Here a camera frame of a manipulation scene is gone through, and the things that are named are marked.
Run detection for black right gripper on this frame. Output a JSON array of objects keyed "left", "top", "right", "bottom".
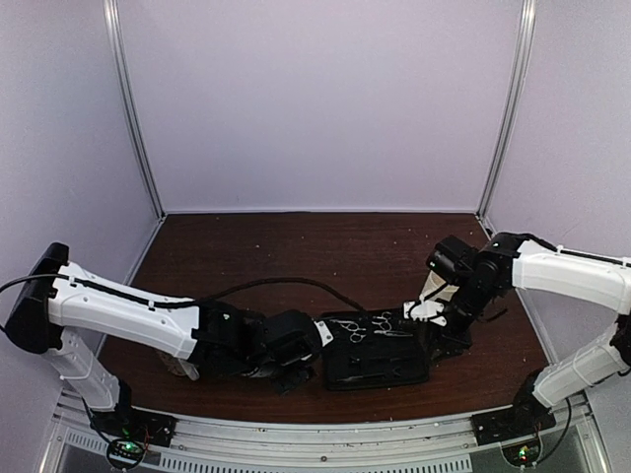
[{"left": 424, "top": 279, "right": 499, "bottom": 365}]

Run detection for silver thinning scissors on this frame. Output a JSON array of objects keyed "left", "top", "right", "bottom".
[{"left": 372, "top": 311, "right": 392, "bottom": 333}]

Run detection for silver plain hair scissors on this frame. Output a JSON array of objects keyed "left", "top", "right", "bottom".
[{"left": 332, "top": 319, "right": 367, "bottom": 344}]

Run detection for black zip tool case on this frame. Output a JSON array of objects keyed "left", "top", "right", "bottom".
[{"left": 320, "top": 308, "right": 430, "bottom": 391}]

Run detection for black hair clip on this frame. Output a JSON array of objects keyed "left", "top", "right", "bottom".
[{"left": 374, "top": 330, "right": 413, "bottom": 338}]

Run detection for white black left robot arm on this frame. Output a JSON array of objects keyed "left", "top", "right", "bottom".
[{"left": 2, "top": 242, "right": 333, "bottom": 438}]

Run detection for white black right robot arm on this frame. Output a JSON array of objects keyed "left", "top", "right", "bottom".
[{"left": 427, "top": 232, "right": 630, "bottom": 436}]

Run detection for cream white mug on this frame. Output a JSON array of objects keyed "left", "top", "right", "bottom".
[{"left": 419, "top": 271, "right": 458, "bottom": 301}]

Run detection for patterned mug orange inside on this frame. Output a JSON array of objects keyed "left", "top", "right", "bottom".
[{"left": 157, "top": 351, "right": 200, "bottom": 381}]

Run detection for left round circuit board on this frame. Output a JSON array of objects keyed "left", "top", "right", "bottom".
[{"left": 105, "top": 439, "right": 146, "bottom": 469}]

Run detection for round circuit board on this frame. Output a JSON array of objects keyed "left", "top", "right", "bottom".
[
  {"left": 502, "top": 439, "right": 542, "bottom": 468},
  {"left": 105, "top": 439, "right": 146, "bottom": 469}
]

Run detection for right round circuit board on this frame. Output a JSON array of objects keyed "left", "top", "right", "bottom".
[{"left": 502, "top": 439, "right": 542, "bottom": 468}]

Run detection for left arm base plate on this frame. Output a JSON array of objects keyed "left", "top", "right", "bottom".
[{"left": 84, "top": 386, "right": 176, "bottom": 447}]

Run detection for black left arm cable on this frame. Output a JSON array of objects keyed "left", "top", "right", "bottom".
[{"left": 201, "top": 278, "right": 369, "bottom": 316}]

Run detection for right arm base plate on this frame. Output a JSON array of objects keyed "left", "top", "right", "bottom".
[{"left": 471, "top": 408, "right": 556, "bottom": 445}]

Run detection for aluminium front rail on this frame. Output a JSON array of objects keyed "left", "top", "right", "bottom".
[{"left": 38, "top": 387, "right": 610, "bottom": 473}]

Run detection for aluminium right corner post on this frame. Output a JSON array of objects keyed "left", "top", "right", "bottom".
[{"left": 476, "top": 0, "right": 537, "bottom": 222}]

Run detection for aluminium corner post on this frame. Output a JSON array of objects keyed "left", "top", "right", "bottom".
[
  {"left": 103, "top": 0, "right": 166, "bottom": 221},
  {"left": 476, "top": 0, "right": 537, "bottom": 222}
]

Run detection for aluminium left corner post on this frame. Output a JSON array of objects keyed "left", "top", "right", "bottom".
[{"left": 103, "top": 0, "right": 166, "bottom": 221}]

